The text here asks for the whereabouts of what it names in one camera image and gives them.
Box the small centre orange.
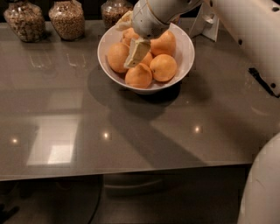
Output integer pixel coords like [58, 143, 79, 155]
[142, 52, 153, 66]

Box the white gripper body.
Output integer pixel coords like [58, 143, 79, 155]
[132, 0, 169, 39]

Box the orange back left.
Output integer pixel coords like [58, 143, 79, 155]
[122, 28, 139, 46]

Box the glass jar far left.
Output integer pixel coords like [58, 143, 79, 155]
[3, 0, 46, 43]

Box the orange front centre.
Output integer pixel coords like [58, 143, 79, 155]
[125, 63, 153, 88]

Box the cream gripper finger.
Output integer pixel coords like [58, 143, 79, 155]
[115, 10, 133, 31]
[124, 38, 151, 68]

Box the glass jar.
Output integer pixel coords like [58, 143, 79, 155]
[3, 0, 46, 43]
[101, 0, 133, 29]
[48, 0, 85, 41]

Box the orange front right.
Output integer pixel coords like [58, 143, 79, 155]
[150, 54, 177, 82]

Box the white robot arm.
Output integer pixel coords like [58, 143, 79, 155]
[116, 0, 280, 224]

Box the orange back right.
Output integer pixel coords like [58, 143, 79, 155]
[150, 31, 176, 56]

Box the white ceramic bowl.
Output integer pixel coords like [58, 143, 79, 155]
[97, 24, 195, 95]

